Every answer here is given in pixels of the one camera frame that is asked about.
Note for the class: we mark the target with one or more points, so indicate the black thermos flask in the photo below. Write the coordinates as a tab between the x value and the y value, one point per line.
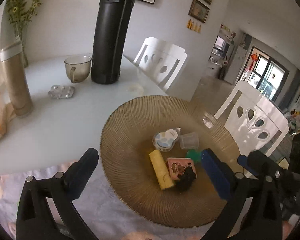
109	40

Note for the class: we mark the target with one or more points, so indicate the orange tissue pack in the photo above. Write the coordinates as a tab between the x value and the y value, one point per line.
6	110

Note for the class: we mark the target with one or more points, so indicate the clear plastic measuring cup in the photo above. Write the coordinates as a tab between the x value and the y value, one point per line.
189	141

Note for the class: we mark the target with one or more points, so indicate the black robot figurine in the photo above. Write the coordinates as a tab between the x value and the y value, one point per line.
186	179

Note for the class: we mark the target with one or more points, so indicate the floral tablecloth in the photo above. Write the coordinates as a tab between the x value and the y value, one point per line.
99	206

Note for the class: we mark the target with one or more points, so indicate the white chair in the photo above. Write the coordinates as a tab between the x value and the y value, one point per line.
254	120
161	61

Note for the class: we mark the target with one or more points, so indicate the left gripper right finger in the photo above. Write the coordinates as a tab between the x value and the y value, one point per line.
252	209

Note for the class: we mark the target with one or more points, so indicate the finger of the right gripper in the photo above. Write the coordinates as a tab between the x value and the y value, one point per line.
242	160
261	166

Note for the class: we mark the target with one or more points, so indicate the pink card box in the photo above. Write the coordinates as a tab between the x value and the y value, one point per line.
177	166

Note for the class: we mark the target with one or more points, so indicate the white chair back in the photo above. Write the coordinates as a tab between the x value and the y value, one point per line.
161	61

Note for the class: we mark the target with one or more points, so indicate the lower small framed picture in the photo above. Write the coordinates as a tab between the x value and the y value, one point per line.
199	11

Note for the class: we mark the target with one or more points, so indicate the clear correction tape dispenser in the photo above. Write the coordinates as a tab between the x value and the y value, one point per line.
165	141

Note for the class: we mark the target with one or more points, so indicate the white chair right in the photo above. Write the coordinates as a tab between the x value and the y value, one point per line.
254	120

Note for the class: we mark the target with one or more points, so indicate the yellow lighter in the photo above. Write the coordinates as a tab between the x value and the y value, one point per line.
161	170

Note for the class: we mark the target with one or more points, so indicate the pill blister pack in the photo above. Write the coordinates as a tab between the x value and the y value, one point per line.
61	92

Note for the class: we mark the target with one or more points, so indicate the gold thermos bottle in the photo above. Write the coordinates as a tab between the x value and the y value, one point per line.
15	79

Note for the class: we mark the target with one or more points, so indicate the smoky glass mug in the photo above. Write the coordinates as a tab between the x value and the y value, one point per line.
78	67

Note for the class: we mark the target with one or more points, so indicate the yellow hanging ornaments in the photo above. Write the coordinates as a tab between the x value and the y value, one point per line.
194	26

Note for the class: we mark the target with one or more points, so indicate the glass vase with flowers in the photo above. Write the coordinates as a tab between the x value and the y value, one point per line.
19	16

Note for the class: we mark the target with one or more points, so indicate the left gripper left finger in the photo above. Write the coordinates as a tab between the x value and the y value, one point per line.
34	217

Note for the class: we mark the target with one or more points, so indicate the green translucent figurine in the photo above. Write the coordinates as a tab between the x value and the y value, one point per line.
194	155

